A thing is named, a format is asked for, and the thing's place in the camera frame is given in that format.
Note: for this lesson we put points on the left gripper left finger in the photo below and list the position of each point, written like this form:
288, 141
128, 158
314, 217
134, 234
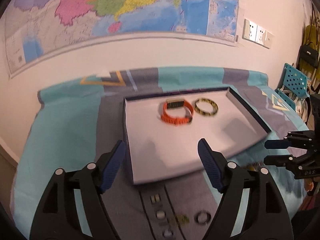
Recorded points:
56, 216

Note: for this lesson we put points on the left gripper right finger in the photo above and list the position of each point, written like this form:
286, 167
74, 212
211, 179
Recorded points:
266, 215

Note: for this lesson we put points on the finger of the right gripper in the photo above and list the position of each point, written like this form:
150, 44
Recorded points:
282, 159
296, 139

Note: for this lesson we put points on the tortoiseshell bangle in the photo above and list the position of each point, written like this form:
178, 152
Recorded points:
206, 107

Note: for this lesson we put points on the orange smart watch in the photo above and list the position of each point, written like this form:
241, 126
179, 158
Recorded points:
177, 112

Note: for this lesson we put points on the person's right hand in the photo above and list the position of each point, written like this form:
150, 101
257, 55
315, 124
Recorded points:
308, 186

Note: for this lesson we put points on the blue perforated plastic chair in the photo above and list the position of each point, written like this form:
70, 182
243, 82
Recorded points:
294, 86

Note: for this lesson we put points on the black handbag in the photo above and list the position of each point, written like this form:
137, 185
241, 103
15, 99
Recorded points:
309, 49

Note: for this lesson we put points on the teal grey bed sheet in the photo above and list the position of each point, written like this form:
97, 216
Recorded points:
80, 120

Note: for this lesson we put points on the mustard yellow garment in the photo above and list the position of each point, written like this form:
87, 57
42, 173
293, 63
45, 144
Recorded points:
308, 70

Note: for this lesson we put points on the navy shallow box tray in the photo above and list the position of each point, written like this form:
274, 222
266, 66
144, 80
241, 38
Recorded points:
160, 151

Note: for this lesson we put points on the white wall socket panel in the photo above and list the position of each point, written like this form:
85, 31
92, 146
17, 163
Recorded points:
257, 34

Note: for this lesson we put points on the colourful wall map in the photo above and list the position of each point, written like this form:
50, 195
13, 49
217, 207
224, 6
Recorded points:
33, 29

